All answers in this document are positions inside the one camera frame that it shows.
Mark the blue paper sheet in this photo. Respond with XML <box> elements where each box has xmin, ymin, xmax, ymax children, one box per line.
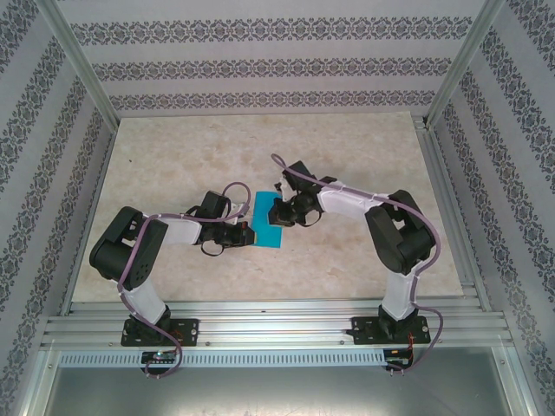
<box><xmin>250</xmin><ymin>190</ymin><xmax>285</xmax><ymax>250</ymax></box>

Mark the sheet metal tray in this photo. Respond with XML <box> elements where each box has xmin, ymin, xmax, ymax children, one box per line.
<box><xmin>25</xmin><ymin>367</ymin><xmax>537</xmax><ymax>416</ymax></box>

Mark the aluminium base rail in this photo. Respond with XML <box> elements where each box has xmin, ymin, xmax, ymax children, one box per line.
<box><xmin>41</xmin><ymin>297</ymin><xmax>509</xmax><ymax>350</ymax></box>

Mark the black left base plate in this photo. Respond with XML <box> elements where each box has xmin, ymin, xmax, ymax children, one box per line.
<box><xmin>122</xmin><ymin>318</ymin><xmax>201</xmax><ymax>348</ymax></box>

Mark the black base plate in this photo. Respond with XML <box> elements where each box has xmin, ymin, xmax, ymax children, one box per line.
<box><xmin>351</xmin><ymin>315</ymin><xmax>431</xmax><ymax>347</ymax></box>
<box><xmin>122</xmin><ymin>318</ymin><xmax>201</xmax><ymax>348</ymax></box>

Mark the slotted grey cable duct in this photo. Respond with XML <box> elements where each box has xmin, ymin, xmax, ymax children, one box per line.
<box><xmin>58</xmin><ymin>349</ymin><xmax>388</xmax><ymax>369</ymax></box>

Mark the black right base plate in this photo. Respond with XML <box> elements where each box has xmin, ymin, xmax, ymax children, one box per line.
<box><xmin>351</xmin><ymin>315</ymin><xmax>431</xmax><ymax>347</ymax></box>

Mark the aluminium side rail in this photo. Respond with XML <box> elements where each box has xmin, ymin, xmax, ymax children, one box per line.
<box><xmin>412</xmin><ymin>113</ymin><xmax>494</xmax><ymax>313</ymax></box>
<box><xmin>58</xmin><ymin>123</ymin><xmax>121</xmax><ymax>316</ymax></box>

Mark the aluminium frame post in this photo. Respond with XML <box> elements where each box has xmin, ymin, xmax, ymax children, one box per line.
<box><xmin>493</xmin><ymin>346</ymin><xmax>544</xmax><ymax>416</ymax></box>
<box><xmin>16</xmin><ymin>348</ymin><xmax>60</xmax><ymax>416</ymax></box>
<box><xmin>423</xmin><ymin>0</ymin><xmax>509</xmax><ymax>129</ymax></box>
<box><xmin>36</xmin><ymin>0</ymin><xmax>121</xmax><ymax>127</ymax></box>

